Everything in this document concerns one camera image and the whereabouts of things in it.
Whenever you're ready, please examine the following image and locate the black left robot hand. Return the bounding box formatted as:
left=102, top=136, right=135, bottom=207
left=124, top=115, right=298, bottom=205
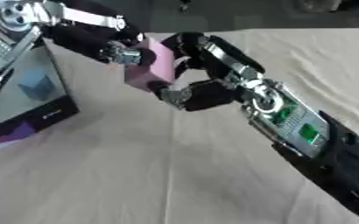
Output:
left=35, top=0, right=160, bottom=66

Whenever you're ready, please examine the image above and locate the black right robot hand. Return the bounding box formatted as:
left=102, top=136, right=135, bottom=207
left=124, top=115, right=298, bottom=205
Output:
left=147, top=31, right=267, bottom=113

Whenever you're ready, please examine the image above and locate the pink block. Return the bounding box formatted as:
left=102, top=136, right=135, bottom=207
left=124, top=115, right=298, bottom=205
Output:
left=123, top=38, right=192, bottom=94

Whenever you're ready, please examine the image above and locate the black box with white inside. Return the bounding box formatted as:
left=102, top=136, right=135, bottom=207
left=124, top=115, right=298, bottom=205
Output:
left=0, top=43, right=81, bottom=156

